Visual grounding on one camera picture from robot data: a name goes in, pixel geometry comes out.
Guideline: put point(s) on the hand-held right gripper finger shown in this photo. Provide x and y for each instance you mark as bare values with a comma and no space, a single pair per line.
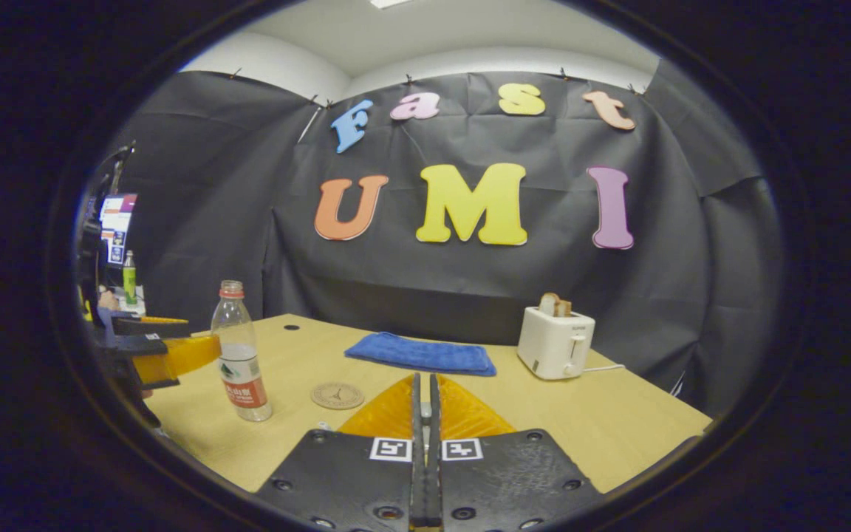
434,473
417,473

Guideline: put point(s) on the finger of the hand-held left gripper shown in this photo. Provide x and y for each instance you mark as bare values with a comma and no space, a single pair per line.
152,326
182,355

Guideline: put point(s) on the clear plastic water bottle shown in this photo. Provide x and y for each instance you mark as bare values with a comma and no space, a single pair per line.
241,369

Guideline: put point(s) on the round wooden coaster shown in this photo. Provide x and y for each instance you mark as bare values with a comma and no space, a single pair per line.
337,396

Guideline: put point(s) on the green drink bottle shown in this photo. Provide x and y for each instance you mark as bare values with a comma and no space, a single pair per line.
129,284

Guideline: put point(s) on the small white side table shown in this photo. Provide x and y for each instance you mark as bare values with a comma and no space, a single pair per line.
137,307

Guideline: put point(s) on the computer monitor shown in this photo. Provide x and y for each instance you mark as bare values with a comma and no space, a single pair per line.
117,222

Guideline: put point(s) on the blue folded towel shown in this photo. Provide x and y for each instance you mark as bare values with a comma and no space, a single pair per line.
418,353

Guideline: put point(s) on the black backdrop cloth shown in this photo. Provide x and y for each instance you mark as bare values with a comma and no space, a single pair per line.
211,185

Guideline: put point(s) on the white toaster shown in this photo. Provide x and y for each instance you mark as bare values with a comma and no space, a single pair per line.
551,343

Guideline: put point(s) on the toasted bread slice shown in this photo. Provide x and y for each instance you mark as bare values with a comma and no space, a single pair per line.
549,303

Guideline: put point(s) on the ceiling light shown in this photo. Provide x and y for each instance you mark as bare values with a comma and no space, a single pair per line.
388,3

